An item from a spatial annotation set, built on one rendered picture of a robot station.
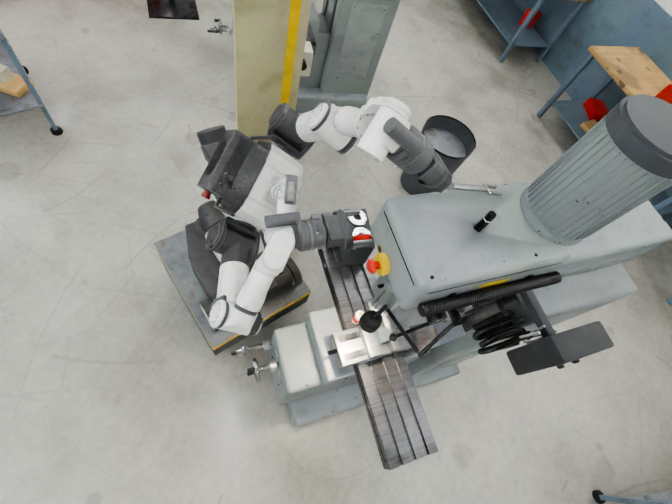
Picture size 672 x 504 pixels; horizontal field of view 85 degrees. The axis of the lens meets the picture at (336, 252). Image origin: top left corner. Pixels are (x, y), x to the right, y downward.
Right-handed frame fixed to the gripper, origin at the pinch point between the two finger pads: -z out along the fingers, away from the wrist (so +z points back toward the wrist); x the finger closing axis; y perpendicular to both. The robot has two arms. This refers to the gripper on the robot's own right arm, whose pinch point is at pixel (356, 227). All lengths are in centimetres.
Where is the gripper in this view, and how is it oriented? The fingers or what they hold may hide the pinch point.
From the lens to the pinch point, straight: 107.9
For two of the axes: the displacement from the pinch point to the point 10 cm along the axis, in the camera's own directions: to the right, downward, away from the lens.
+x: -2.8, -8.8, 3.9
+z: -9.4, 1.6, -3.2
